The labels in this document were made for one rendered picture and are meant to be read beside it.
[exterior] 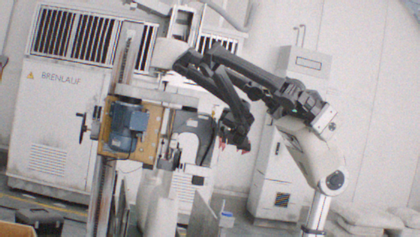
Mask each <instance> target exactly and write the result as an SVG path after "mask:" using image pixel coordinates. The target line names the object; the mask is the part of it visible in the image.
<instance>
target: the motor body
mask: <svg viewBox="0 0 420 237"><path fill-rule="evenodd" d="M142 109H144V106H143V105H140V104H136V103H128V102H124V101H122V100H116V101H115V107H114V111H113V115H112V123H111V127H110V129H111V130H112V132H109V139H108V145H109V147H110V149H112V150H113V151H117V152H124V153H125V154H130V147H131V137H132V133H131V131H132V130H131V129H128V127H125V126H124V120H125V113H126V110H133V111H139V112H142ZM137 141H138V137H137V136H133V144H132V148H131V154H132V153H134V152H135V151H136V148H137Z"/></svg>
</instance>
